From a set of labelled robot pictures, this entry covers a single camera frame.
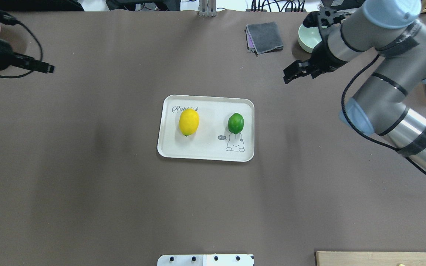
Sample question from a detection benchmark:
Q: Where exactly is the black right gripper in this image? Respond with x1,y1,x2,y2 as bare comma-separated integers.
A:
283,7,350,84

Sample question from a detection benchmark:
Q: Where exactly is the green lime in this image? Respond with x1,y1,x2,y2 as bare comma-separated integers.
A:
227,113,244,134

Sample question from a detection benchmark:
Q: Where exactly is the yellow lemon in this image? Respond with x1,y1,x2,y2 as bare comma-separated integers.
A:
179,108,199,136

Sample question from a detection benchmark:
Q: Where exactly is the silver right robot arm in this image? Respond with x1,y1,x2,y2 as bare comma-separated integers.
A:
283,0,426,174

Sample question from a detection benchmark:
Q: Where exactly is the white rabbit tray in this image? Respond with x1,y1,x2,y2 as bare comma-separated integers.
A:
157,95,255,162

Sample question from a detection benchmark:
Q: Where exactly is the mint green bowl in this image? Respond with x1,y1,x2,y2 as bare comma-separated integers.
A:
298,24,322,54

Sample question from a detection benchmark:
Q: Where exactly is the grey folded cloth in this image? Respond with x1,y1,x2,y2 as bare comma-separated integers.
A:
245,22,284,55

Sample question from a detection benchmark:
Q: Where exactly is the purple cloth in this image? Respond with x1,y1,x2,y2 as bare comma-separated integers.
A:
244,29,255,52

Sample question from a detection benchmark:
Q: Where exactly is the wooden cutting board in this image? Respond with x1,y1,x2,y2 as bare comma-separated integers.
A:
315,251,426,266

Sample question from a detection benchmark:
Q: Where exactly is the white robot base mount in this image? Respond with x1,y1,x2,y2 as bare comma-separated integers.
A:
157,254,255,266

